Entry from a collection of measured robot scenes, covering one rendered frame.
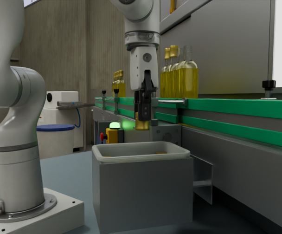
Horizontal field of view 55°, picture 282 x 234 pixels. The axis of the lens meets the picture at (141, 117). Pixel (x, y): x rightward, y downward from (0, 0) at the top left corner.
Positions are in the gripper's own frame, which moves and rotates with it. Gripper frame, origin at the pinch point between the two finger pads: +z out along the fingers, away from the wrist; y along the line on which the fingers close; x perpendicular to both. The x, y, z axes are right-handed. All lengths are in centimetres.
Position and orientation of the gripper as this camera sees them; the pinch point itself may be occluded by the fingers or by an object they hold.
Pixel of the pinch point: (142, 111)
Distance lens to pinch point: 66.4
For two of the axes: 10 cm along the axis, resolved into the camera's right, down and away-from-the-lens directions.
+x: -9.7, 0.2, -2.4
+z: 0.0, 10.0, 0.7
